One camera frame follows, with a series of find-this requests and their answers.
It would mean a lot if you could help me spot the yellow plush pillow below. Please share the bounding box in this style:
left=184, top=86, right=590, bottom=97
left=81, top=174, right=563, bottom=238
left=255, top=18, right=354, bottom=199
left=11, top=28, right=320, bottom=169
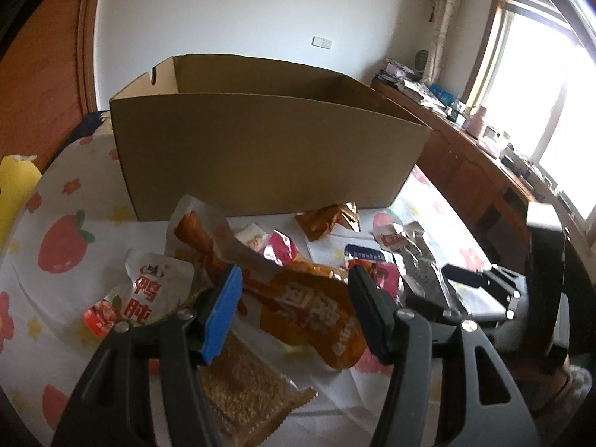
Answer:
left=0, top=155, right=42, bottom=247

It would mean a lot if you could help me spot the clear sesame bar packet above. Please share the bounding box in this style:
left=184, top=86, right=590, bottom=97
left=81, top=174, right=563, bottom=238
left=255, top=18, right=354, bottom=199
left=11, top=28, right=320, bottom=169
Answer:
left=196, top=330, right=320, bottom=447

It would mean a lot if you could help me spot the white red-print snack packet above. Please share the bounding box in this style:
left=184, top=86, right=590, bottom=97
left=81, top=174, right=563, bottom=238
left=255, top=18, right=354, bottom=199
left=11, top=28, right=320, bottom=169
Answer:
left=84, top=248, right=196, bottom=340

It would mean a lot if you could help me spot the pink foil snack packet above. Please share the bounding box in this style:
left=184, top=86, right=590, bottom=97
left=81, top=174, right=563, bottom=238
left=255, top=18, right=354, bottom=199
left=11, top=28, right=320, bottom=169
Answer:
left=263, top=229, right=299, bottom=266

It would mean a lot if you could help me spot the strawberry print bed sheet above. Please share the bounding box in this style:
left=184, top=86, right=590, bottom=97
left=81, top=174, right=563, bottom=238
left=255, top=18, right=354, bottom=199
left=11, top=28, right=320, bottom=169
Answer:
left=0, top=135, right=494, bottom=447

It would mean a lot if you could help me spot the wooden framed window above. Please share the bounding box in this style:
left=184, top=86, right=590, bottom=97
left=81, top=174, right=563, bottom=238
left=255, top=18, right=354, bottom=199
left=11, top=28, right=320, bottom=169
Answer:
left=466, top=0, right=596, bottom=224

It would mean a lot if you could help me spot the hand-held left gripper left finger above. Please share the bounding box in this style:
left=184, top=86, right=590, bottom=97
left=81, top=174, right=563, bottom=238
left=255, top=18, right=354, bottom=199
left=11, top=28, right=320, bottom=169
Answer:
left=51, top=264, right=244, bottom=447

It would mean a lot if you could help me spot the pink bottle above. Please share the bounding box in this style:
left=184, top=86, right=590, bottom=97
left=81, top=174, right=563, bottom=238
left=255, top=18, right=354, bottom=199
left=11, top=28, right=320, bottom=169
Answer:
left=466, top=107, right=488, bottom=137

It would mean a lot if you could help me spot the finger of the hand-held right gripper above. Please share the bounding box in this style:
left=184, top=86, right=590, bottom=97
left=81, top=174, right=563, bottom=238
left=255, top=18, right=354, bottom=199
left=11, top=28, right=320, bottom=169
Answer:
left=441, top=264, right=521, bottom=311
left=404, top=294, right=514, bottom=332

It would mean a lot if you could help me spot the silver red-label snack packet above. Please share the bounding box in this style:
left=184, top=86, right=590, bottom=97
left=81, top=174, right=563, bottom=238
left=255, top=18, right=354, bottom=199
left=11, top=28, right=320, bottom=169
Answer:
left=371, top=221, right=466, bottom=317

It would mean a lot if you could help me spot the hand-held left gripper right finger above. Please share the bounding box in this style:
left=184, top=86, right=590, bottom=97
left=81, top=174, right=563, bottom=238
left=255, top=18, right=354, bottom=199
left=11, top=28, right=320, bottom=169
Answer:
left=347, top=264, right=541, bottom=447

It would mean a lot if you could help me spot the blue label snack packet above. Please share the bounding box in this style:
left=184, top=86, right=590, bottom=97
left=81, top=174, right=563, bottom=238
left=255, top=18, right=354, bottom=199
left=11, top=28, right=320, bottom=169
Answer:
left=345, top=243, right=396, bottom=271

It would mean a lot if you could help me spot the orange chicken snack packet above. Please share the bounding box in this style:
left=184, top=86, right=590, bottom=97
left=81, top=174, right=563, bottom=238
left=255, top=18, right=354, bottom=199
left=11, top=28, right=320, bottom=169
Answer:
left=242, top=263, right=368, bottom=371

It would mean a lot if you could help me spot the brown cardboard box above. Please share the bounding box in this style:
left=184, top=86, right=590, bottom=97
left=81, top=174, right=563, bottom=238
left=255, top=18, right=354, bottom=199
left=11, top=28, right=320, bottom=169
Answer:
left=109, top=54, right=433, bottom=222

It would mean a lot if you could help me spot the dark blue cloth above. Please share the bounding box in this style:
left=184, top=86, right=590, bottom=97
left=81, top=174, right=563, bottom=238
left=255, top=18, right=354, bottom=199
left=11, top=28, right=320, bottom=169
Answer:
left=74, top=111, right=112, bottom=139

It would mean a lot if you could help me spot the golden brown snack packet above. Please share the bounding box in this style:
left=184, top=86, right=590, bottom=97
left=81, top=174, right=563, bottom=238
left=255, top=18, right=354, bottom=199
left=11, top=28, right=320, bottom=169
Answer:
left=295, top=202, right=361, bottom=242

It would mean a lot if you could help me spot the small pink snack packet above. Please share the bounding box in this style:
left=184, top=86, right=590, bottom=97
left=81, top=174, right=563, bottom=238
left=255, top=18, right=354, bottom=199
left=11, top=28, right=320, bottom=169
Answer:
left=372, top=263, right=404, bottom=307

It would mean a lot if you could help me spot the clear drumstick snack packet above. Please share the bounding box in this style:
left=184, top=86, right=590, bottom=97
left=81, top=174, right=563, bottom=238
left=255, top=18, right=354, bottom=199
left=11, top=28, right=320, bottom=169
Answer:
left=168, top=194, right=280, bottom=299

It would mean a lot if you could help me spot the pile of papers and packets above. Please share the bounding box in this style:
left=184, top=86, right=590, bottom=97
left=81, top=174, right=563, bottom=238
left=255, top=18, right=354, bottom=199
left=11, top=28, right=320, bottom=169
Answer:
left=376, top=58, right=434, bottom=103

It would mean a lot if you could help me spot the pale patterned curtain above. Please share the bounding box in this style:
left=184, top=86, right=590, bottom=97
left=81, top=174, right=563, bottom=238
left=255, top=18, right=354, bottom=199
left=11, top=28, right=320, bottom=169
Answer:
left=427, top=0, right=472, bottom=85

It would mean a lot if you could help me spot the long wooden cabinet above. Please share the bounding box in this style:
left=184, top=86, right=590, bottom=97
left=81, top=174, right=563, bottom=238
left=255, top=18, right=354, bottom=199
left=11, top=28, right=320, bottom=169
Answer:
left=371, top=79, right=596, bottom=289

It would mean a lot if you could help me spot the wooden headboard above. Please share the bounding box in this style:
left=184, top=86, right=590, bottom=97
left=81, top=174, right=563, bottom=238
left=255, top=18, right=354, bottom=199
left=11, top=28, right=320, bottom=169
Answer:
left=0, top=0, right=110, bottom=161

